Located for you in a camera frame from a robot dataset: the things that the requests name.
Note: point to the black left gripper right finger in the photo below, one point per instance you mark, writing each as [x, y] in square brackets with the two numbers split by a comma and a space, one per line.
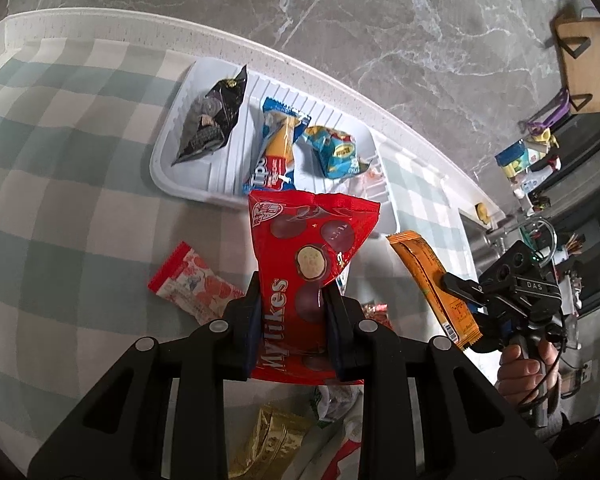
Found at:
[428, 412]

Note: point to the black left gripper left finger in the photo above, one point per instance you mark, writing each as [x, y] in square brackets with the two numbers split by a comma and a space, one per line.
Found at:
[158, 412]

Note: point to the orange snack bar wrapper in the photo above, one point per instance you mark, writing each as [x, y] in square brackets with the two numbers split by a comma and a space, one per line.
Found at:
[452, 313]

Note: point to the red Mylikes candy bag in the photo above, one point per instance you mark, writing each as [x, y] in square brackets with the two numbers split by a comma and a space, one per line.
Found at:
[302, 242]

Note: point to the blue panda snack bag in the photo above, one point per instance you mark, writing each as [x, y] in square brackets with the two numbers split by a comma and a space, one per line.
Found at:
[336, 152]

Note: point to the blue yellow snack packet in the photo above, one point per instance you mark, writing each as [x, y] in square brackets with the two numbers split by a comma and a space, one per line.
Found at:
[283, 126]

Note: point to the black snack bag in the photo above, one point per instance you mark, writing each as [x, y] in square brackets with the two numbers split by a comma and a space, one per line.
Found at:
[212, 118]

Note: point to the person's right hand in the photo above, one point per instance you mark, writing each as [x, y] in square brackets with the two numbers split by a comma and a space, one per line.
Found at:
[517, 376]

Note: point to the grey crumpled snack packet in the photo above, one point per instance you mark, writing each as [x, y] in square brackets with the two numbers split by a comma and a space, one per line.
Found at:
[331, 402]

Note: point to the white red striped snack bag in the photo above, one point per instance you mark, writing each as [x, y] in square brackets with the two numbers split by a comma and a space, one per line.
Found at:
[333, 452]

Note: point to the gold foil snack packet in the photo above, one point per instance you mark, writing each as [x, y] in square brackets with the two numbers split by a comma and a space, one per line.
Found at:
[274, 442]

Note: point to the white red snack packet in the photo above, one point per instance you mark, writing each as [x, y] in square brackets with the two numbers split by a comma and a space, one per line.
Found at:
[187, 281]

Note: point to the wooden stool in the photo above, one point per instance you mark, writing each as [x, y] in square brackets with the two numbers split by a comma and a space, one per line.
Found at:
[578, 47]

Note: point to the white plastic tray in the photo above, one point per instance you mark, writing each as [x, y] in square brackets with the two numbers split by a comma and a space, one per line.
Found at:
[217, 178]

